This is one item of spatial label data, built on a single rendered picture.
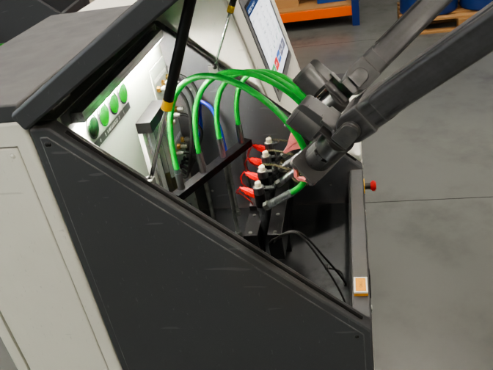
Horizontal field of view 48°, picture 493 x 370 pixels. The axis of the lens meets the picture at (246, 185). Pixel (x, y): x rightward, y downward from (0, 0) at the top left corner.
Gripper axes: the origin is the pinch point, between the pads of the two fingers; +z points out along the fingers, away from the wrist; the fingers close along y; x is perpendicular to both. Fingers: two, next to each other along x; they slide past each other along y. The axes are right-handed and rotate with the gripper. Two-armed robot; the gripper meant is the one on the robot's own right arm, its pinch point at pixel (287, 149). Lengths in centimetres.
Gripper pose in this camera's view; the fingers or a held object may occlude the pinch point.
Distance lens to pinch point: 132.5
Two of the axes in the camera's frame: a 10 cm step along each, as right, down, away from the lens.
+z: -5.4, 5.4, 6.5
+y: -7.5, -6.5, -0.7
